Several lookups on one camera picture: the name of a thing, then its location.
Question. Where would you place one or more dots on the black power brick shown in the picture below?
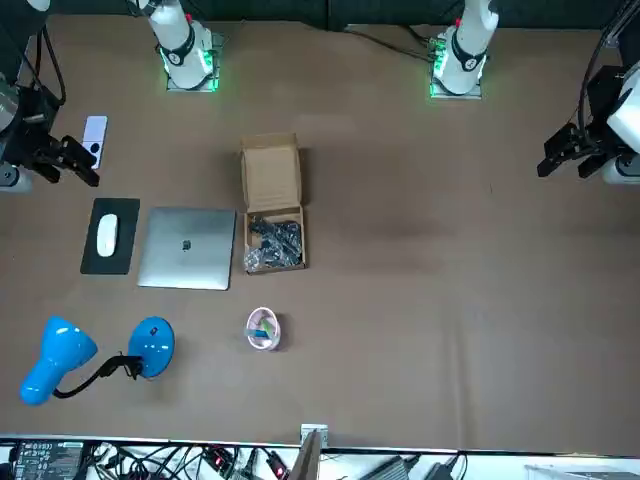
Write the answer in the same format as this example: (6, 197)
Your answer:
(445, 472)

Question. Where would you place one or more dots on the aluminium frame post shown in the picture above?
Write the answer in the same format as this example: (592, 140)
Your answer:
(312, 450)
(622, 22)

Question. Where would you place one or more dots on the blue gooseneck desk lamp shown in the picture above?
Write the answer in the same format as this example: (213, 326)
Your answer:
(60, 350)

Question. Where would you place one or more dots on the grey power adapter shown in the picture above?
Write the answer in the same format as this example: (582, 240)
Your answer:
(392, 470)

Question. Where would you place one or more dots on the black mouse pad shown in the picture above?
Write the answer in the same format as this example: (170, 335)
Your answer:
(127, 240)

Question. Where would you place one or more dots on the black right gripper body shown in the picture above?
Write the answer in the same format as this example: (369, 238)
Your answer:
(35, 125)

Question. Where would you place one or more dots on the green marker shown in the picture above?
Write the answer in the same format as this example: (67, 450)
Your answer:
(268, 327)

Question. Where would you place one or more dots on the black board with red light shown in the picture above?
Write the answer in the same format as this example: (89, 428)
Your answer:
(278, 465)
(218, 457)

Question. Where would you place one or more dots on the white computer mouse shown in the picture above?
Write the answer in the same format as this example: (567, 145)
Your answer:
(107, 235)

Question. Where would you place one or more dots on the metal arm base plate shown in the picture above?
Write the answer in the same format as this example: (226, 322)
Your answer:
(435, 95)
(218, 45)

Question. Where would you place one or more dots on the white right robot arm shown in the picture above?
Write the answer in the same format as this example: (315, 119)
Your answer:
(175, 30)

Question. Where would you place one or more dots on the clear bag of black parts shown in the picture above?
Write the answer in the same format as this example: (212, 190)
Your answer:
(275, 240)

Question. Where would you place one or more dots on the clear plastic cup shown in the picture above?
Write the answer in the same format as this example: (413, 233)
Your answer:
(260, 345)

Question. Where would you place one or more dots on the blue marker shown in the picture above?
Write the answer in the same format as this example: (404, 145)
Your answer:
(257, 332)

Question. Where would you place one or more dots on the open brown cardboard box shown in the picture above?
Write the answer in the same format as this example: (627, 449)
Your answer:
(270, 175)

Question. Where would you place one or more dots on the black labelled power adapter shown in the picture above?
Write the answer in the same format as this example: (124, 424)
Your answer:
(45, 457)

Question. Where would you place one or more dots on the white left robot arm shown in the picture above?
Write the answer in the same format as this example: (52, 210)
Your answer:
(470, 30)

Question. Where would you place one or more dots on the grey aluminium laptop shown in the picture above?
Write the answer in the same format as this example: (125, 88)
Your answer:
(185, 260)

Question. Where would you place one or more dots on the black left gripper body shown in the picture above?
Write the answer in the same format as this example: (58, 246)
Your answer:
(602, 95)

